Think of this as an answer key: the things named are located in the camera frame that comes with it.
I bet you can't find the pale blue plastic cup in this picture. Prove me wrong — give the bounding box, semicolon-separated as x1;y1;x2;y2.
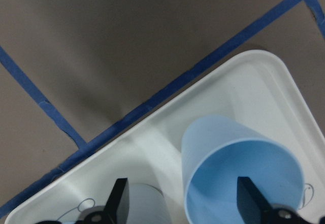
126;184;172;224

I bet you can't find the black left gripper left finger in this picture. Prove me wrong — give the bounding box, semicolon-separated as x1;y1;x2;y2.
103;178;129;224

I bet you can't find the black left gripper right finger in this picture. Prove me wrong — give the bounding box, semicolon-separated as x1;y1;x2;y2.
237;177;272;224

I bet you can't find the light blue plastic cup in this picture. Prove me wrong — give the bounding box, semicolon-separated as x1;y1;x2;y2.
181;115;304;223

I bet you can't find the white plastic tray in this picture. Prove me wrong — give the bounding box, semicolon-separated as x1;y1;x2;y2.
6;50;324;223

